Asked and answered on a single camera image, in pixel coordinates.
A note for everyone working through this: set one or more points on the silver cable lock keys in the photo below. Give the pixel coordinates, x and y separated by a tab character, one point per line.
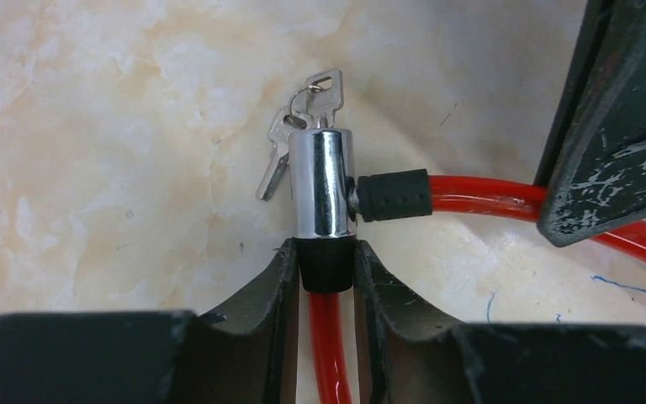
313	106

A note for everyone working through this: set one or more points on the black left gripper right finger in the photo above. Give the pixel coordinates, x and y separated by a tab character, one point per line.
409	351

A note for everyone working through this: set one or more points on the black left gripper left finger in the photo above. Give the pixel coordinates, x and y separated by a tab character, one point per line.
244	350

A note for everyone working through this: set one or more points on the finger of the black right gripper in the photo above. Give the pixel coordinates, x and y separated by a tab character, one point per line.
599	181
592	32

